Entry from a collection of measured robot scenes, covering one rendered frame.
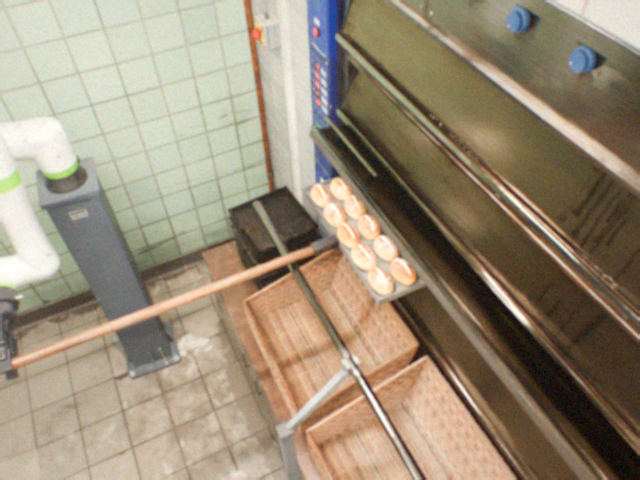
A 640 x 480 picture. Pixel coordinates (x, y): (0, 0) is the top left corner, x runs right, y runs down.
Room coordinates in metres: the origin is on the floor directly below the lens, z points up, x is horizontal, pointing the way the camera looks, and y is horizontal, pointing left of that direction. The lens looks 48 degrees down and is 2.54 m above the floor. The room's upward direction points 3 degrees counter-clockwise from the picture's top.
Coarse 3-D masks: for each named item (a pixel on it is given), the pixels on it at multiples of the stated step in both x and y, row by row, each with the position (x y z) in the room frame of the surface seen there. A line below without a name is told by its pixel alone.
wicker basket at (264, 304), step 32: (320, 256) 1.46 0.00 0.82; (288, 288) 1.39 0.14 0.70; (320, 288) 1.45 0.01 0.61; (352, 288) 1.37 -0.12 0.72; (256, 320) 1.32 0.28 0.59; (288, 320) 1.31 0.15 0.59; (352, 320) 1.29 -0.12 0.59; (384, 320) 1.17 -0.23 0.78; (288, 352) 1.16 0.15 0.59; (320, 352) 1.15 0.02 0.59; (352, 352) 1.14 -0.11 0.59; (384, 352) 1.09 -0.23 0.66; (288, 384) 1.02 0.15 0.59; (320, 384) 1.01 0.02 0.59; (352, 384) 0.90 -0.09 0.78; (320, 416) 0.85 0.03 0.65
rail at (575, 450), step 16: (336, 160) 1.33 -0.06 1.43; (352, 176) 1.24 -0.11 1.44; (368, 192) 1.17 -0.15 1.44; (384, 208) 1.10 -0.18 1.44; (400, 240) 0.98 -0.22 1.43; (416, 256) 0.92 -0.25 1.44; (432, 272) 0.86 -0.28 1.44; (448, 288) 0.81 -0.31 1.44; (464, 320) 0.72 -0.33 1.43; (480, 336) 0.67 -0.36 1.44; (496, 352) 0.63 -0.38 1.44; (512, 368) 0.59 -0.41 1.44; (528, 384) 0.55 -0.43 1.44; (528, 400) 0.52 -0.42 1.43; (544, 416) 0.48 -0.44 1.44; (560, 432) 0.44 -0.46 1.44; (576, 448) 0.41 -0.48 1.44; (592, 464) 0.38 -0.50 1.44
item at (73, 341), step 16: (288, 256) 1.13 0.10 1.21; (304, 256) 1.14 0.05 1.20; (256, 272) 1.08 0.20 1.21; (208, 288) 1.02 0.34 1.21; (224, 288) 1.04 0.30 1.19; (160, 304) 0.97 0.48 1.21; (176, 304) 0.98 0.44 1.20; (112, 320) 0.93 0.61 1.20; (128, 320) 0.92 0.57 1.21; (80, 336) 0.88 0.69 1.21; (96, 336) 0.88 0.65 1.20; (32, 352) 0.83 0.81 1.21; (48, 352) 0.83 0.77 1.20; (16, 368) 0.80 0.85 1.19
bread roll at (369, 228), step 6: (366, 216) 1.27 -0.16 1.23; (360, 222) 1.26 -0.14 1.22; (366, 222) 1.24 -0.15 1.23; (372, 222) 1.24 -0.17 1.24; (360, 228) 1.24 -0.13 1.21; (366, 228) 1.23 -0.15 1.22; (372, 228) 1.22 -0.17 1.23; (378, 228) 1.23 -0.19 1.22; (366, 234) 1.21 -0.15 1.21; (372, 234) 1.21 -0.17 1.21; (378, 234) 1.21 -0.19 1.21
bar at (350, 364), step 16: (256, 208) 1.40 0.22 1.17; (272, 224) 1.31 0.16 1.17; (304, 288) 1.03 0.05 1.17; (320, 304) 0.97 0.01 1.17; (320, 320) 0.92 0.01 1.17; (336, 336) 0.86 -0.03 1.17; (352, 368) 0.75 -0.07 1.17; (336, 384) 0.75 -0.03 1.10; (368, 384) 0.70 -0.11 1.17; (320, 400) 0.72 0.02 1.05; (368, 400) 0.66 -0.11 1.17; (304, 416) 0.70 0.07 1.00; (384, 416) 0.61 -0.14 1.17; (288, 432) 0.68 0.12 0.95; (288, 448) 0.67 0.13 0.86; (400, 448) 0.53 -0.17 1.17; (288, 464) 0.66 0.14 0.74; (416, 464) 0.49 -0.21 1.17
